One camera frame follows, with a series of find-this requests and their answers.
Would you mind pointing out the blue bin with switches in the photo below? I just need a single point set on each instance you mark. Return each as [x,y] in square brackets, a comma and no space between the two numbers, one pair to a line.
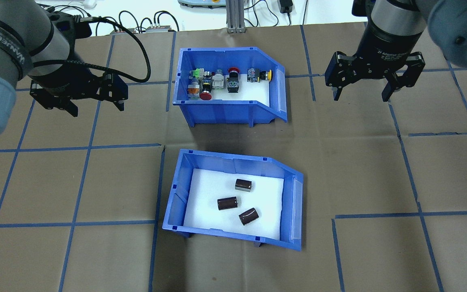
[225,113]

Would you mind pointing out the blue bin with batteries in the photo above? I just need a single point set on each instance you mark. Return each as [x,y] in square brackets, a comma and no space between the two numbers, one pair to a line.
[225,162]

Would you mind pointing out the small silver connector box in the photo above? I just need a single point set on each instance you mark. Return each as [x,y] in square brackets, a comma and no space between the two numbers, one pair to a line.
[126,30]
[160,28]

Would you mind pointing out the dark cylindrical battery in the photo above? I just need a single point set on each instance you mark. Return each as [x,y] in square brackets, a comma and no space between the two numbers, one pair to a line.
[243,185]
[228,203]
[249,216]

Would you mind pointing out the yellow push button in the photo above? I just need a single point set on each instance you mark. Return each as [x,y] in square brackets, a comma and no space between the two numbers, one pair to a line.
[265,75]

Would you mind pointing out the white plug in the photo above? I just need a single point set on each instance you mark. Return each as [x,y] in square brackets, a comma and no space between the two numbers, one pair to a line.
[89,3]

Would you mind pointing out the black power adapter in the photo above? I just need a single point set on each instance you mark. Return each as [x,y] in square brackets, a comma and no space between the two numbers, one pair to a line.
[286,5]

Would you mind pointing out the red mushroom push button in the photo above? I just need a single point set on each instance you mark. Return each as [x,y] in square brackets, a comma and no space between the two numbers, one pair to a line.
[206,91]

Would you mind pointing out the white bin liner sheet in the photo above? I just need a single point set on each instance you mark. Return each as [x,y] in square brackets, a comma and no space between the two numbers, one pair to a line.
[209,223]
[249,95]

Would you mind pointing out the grey blue teach pendant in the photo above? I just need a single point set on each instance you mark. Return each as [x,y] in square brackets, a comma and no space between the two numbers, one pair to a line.
[197,3]

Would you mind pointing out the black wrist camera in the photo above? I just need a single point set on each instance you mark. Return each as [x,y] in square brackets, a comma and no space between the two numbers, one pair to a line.
[71,26]

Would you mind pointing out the green top switch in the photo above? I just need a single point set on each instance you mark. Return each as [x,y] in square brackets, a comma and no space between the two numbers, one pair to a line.
[196,74]

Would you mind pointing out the blue grey switch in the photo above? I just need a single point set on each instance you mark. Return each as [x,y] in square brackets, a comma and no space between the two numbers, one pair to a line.
[252,75]

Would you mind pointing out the white grey switch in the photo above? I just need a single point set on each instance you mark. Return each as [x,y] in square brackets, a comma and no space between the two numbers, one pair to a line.
[217,80]

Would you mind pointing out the black switch red cap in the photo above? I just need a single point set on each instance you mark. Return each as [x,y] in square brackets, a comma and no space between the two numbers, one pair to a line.
[233,80]

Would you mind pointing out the aluminium profile post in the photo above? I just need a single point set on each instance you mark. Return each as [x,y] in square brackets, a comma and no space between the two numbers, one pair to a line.
[235,16]

